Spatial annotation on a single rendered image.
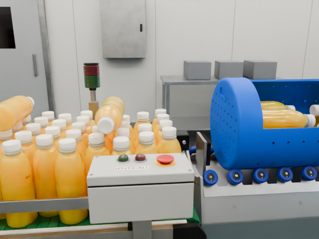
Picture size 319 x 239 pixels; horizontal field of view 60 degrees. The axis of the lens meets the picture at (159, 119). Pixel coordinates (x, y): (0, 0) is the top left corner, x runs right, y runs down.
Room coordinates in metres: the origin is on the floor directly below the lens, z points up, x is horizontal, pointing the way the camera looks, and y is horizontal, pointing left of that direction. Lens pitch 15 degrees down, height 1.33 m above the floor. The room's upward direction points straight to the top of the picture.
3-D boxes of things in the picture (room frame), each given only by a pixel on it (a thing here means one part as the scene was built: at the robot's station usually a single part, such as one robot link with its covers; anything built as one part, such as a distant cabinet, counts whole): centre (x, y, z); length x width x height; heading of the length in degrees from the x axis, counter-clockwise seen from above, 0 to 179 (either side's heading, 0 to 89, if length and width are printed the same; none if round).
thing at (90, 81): (1.14, 0.28, 1.18); 0.06 x 0.06 x 0.05
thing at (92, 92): (1.14, 0.28, 1.18); 0.06 x 0.06 x 0.16
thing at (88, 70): (1.14, 0.28, 1.23); 0.06 x 0.06 x 0.04
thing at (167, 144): (0.72, -0.03, 1.00); 0.07 x 0.07 x 0.19
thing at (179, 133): (1.02, -0.08, 0.95); 0.10 x 0.07 x 0.10; 6
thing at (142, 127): (0.75, 0.04, 1.10); 0.04 x 0.04 x 0.02
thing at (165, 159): (0.52, -0.01, 1.11); 0.04 x 0.04 x 0.01
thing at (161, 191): (0.51, 0.04, 1.05); 0.20 x 0.10 x 0.10; 96
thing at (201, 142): (0.82, -0.14, 0.99); 0.10 x 0.02 x 0.12; 6
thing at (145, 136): (0.68, 0.03, 1.10); 0.04 x 0.04 x 0.02
